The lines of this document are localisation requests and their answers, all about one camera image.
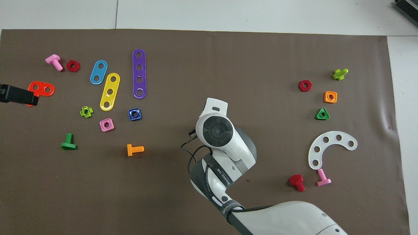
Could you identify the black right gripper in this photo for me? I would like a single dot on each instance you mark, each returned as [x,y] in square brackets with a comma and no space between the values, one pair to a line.
[192,133]

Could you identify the blue square plastic nut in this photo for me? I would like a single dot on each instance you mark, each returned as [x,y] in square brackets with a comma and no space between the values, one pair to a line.
[139,117]

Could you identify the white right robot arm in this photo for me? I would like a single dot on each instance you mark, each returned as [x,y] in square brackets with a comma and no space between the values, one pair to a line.
[294,218]

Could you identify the orange three-hole angle plate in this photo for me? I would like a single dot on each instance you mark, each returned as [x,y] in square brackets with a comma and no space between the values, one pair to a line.
[41,88]

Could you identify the pink plastic bolt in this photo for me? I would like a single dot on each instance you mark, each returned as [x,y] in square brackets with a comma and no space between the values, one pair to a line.
[53,59]
[323,178]

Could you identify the red hexagonal plastic nut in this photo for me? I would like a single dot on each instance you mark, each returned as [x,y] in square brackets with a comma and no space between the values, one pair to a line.
[301,86]
[69,66]

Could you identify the orange plastic bolt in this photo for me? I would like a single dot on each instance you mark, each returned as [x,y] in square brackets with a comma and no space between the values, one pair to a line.
[130,150]

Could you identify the lime flower-shaped plastic nut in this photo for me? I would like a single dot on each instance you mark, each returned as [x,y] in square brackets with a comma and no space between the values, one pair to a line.
[90,112]

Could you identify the brown table mat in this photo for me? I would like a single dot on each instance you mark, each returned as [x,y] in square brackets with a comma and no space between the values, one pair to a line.
[228,65]

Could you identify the pink square plastic nut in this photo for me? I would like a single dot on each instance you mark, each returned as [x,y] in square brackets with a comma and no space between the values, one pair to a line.
[111,121]

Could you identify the blue two-hole strip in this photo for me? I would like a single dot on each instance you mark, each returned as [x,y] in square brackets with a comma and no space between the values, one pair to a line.
[98,71]

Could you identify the purple four-hole strip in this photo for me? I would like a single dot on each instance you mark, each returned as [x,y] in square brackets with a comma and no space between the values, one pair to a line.
[139,61]

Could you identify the yellow three-hole strip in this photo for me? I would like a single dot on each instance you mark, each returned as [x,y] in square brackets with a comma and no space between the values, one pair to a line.
[112,85]

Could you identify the red plastic bolt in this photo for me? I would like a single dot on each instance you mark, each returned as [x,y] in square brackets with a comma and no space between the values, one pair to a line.
[296,180]

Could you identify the green triangular plastic nut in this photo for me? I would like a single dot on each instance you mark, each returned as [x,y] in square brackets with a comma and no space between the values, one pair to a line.
[327,117]

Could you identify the orange square plastic nut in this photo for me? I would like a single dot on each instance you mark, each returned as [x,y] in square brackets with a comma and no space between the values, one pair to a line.
[326,94]

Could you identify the white curved five-hole plate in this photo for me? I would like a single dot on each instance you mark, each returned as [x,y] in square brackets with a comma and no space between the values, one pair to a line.
[332,137]

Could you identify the lime green plastic bolt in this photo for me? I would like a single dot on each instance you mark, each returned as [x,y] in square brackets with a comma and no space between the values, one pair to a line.
[339,75]

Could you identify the dark ribbed device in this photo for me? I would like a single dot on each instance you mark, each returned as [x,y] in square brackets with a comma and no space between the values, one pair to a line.
[409,6]

